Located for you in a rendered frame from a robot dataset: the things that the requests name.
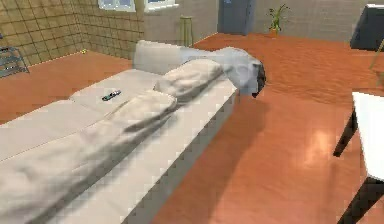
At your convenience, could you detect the beige fabric sofa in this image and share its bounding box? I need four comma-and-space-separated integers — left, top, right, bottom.
0, 39, 240, 224

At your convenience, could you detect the grey blanket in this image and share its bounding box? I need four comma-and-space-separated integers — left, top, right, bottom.
180, 46, 267, 99

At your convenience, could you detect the olive green stool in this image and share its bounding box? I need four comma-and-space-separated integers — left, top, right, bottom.
179, 15, 195, 48

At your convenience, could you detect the black remote control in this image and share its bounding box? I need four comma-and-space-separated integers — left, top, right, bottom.
101, 89, 122, 102

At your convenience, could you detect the grey room door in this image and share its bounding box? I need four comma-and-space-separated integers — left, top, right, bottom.
217, 0, 256, 36

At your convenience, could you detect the white framed window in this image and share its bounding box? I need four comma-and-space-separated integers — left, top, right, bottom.
144, 0, 180, 13
97, 0, 137, 13

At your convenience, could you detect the green house plant in pot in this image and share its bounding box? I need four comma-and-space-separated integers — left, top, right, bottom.
266, 3, 291, 37

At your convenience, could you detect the white table with black legs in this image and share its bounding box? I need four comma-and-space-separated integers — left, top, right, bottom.
332, 91, 384, 224

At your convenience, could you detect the grey metal shelf rack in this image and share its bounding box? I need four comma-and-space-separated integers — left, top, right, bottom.
0, 33, 30, 79

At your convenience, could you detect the dark grey cabinet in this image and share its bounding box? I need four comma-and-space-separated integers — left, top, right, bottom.
349, 3, 384, 52

